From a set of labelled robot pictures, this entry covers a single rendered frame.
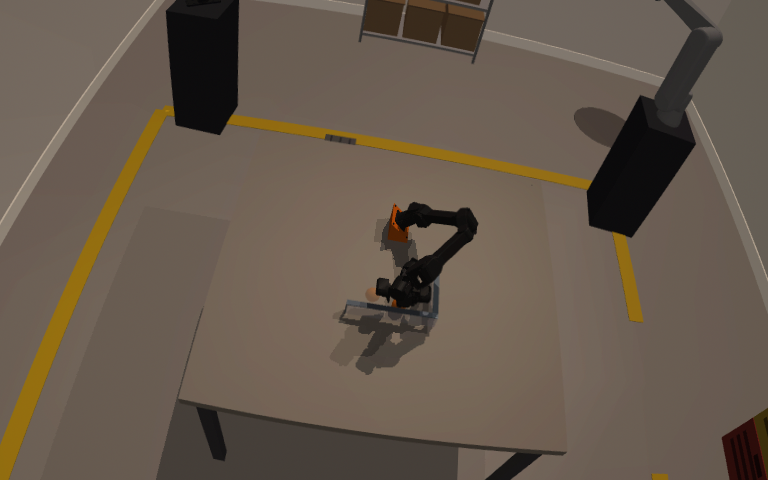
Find clear low corner walls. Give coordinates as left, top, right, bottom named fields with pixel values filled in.
left=345, top=282, right=437, bottom=327

